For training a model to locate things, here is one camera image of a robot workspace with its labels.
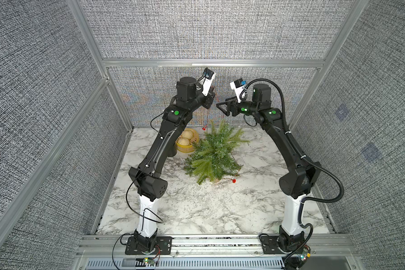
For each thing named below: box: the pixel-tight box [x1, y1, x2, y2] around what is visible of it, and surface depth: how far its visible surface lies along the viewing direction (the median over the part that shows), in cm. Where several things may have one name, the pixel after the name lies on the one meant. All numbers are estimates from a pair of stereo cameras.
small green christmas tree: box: [184, 119, 251, 185], surface depth 73 cm
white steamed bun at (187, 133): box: [181, 129, 194, 140], surface depth 111 cm
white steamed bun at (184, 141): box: [177, 137, 191, 146], surface depth 105 cm
